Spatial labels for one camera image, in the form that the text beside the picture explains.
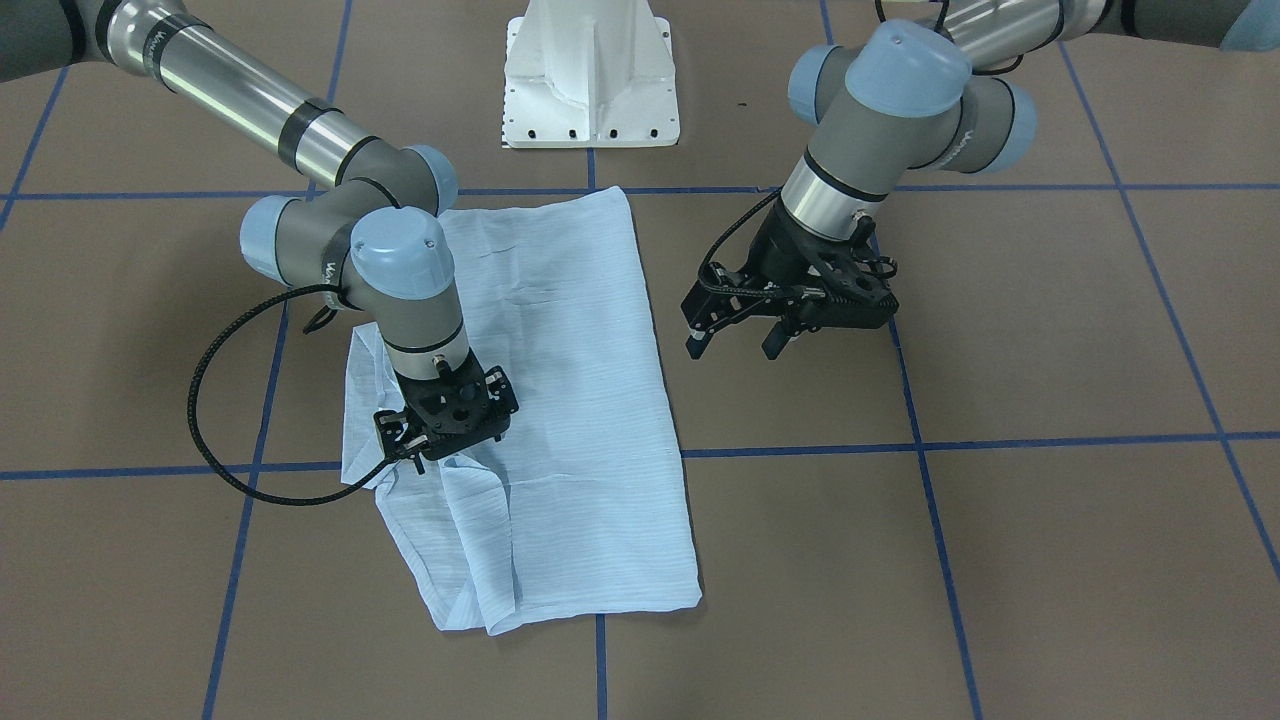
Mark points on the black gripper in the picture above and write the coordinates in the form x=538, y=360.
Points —
x=392, y=428
x=775, y=246

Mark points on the light blue button shirt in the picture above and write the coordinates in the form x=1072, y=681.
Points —
x=581, y=507

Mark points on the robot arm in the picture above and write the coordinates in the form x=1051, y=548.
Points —
x=918, y=95
x=122, y=203

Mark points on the white camera mast base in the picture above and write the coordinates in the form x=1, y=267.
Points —
x=589, y=75

